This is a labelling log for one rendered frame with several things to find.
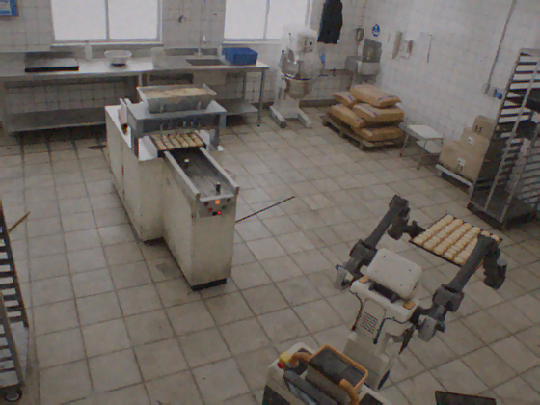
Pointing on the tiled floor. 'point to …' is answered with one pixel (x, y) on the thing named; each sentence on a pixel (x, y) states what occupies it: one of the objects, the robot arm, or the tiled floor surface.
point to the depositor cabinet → (142, 176)
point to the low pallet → (361, 137)
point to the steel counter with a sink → (199, 61)
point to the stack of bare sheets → (461, 399)
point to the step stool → (425, 139)
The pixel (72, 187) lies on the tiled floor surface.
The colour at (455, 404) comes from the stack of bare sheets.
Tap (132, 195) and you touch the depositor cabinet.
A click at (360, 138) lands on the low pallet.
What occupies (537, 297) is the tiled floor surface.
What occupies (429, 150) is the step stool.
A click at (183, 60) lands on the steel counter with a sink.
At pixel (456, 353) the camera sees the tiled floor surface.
